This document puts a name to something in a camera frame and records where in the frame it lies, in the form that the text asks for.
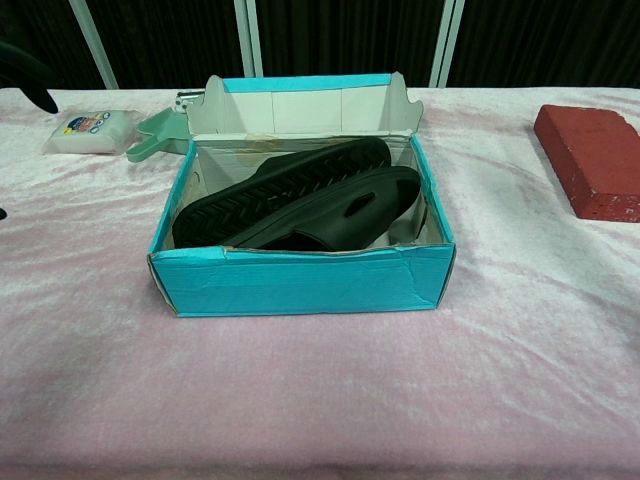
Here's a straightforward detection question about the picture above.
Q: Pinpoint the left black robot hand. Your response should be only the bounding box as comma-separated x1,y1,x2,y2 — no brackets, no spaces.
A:
0,42,59,115

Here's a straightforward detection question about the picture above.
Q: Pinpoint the black slipper with tread sole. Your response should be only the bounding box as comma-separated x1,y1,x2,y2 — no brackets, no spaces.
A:
173,137,394,249

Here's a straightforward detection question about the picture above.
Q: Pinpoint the black slipper with strap hole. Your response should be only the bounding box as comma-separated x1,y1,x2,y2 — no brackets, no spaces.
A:
244,166,427,252

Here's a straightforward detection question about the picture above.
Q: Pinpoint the teal cardboard shoe box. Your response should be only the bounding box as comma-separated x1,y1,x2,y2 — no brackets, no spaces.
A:
147,72,456,319

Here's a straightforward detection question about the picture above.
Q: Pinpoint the white tissue pack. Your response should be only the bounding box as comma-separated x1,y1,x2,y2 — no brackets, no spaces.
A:
42,107,139,155

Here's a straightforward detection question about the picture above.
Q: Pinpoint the mint green plastic scoop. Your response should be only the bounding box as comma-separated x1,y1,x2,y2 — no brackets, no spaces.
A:
125,110,195,164

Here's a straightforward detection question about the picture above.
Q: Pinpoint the white black dotted object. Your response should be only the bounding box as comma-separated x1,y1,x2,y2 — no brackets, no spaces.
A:
174,89,206,114

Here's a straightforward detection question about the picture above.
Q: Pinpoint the black curtain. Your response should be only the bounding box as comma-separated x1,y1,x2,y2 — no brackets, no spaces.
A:
0,0,640,90

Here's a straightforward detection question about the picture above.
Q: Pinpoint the pink velvet table cloth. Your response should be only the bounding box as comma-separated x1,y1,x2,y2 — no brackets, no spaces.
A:
0,85,640,480

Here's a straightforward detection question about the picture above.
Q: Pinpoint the red brick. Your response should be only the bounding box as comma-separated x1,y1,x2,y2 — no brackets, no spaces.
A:
532,103,640,224

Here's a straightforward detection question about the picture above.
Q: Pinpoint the white frame post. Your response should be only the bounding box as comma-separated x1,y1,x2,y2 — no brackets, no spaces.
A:
439,0,467,88
428,0,457,88
247,0,265,78
234,0,254,78
67,0,120,90

